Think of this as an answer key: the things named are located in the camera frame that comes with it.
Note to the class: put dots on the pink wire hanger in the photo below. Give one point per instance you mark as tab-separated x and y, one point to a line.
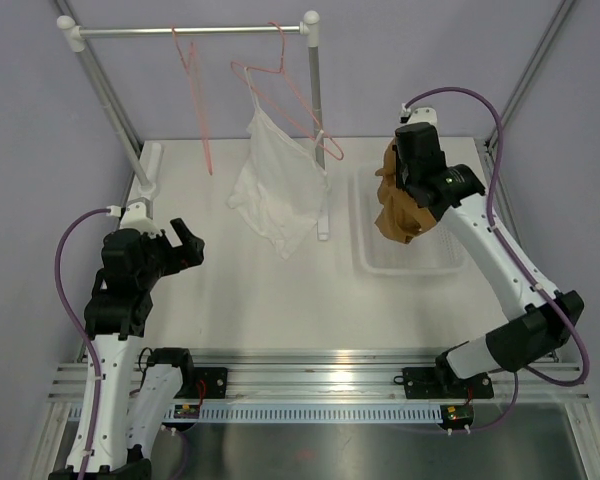
325	144
191	66

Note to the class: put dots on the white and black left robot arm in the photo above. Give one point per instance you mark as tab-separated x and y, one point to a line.
117	429

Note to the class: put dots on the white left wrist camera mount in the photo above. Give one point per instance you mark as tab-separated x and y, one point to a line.
136	215

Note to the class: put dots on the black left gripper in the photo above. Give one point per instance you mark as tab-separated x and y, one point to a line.
176	253

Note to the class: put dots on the white tank top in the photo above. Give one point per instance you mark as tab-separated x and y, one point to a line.
281	189

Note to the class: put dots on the aluminium mounting rail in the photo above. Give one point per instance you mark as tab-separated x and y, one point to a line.
350	386

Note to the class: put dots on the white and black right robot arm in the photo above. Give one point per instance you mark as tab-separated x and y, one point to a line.
539	317

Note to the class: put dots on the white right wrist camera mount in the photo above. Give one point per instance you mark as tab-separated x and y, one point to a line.
412	115

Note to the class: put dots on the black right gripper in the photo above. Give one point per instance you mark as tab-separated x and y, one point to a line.
399	169

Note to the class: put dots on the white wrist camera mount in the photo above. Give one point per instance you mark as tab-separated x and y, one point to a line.
136	215
412	115

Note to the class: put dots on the tan tank top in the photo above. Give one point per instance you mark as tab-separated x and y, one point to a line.
401	219

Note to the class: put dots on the white plastic basket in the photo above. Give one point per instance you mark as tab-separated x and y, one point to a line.
389	243

